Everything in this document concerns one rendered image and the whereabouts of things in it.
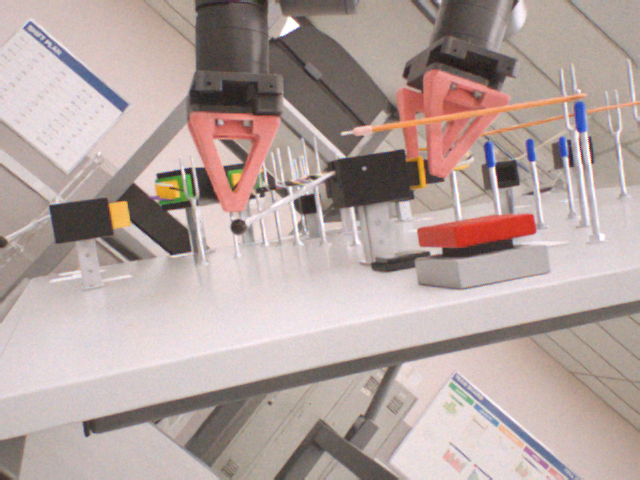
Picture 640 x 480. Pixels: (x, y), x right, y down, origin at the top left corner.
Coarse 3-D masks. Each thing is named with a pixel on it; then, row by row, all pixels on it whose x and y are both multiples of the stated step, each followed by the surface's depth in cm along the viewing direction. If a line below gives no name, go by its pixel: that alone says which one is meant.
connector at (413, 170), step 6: (408, 162) 66; (414, 162) 66; (426, 162) 66; (408, 168) 66; (414, 168) 66; (426, 168) 66; (408, 174) 66; (414, 174) 66; (426, 174) 66; (414, 180) 66; (426, 180) 66; (432, 180) 67; (438, 180) 67
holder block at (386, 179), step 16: (336, 160) 65; (352, 160) 64; (368, 160) 65; (384, 160) 65; (400, 160) 65; (336, 176) 65; (352, 176) 64; (368, 176) 65; (384, 176) 65; (400, 176) 65; (336, 192) 66; (352, 192) 64; (368, 192) 65; (384, 192) 65; (400, 192) 65; (336, 208) 67
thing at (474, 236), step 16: (448, 224) 47; (464, 224) 44; (480, 224) 44; (496, 224) 45; (512, 224) 45; (528, 224) 45; (432, 240) 47; (448, 240) 45; (464, 240) 44; (480, 240) 44; (496, 240) 45
